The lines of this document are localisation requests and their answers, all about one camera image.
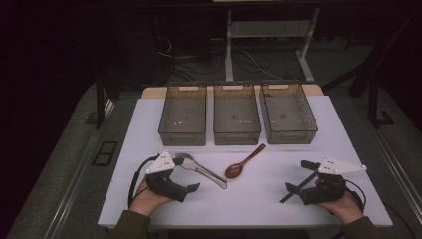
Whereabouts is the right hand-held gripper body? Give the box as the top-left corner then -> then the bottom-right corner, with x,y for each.
298,156 -> 368,206

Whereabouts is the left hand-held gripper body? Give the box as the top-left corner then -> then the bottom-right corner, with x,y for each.
144,150 -> 189,204

